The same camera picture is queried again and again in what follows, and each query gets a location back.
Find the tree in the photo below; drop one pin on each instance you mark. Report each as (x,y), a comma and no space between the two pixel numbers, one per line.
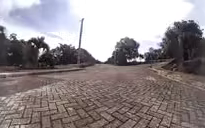
(125,51)

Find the utility pole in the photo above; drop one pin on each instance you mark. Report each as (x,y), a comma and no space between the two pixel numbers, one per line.
(80,40)

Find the muddy brick paved road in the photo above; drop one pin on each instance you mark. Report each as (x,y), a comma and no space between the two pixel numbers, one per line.
(103,100)

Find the pale kerb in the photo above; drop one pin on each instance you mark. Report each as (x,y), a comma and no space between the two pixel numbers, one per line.
(33,72)
(180,80)

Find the verge strip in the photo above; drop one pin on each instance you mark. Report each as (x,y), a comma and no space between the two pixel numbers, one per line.
(26,68)

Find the row of trees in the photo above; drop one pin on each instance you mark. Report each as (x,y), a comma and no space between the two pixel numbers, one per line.
(185,41)
(26,53)

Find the earth embankment with grass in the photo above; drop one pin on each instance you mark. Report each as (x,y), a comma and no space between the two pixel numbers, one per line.
(193,65)

